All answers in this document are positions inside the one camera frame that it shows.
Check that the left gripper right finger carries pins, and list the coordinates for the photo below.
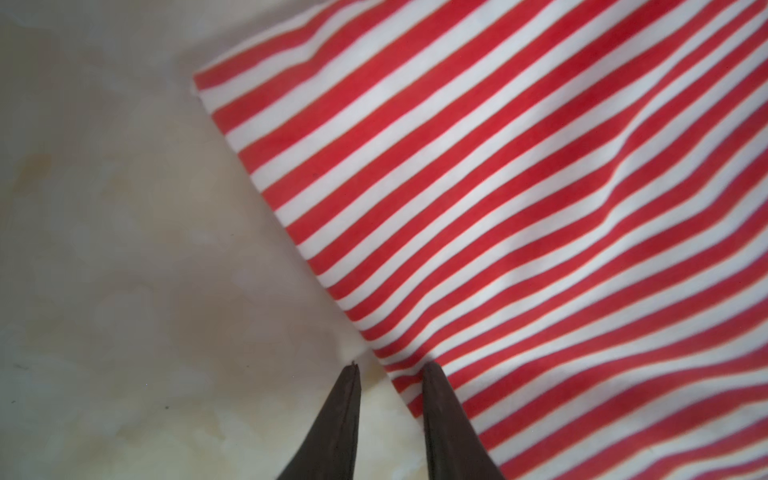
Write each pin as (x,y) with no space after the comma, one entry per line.
(453,449)

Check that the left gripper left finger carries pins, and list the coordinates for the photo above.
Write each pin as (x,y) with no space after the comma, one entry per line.
(329,449)

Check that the red white striped tank top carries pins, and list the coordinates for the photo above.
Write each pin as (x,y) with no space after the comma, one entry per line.
(562,203)

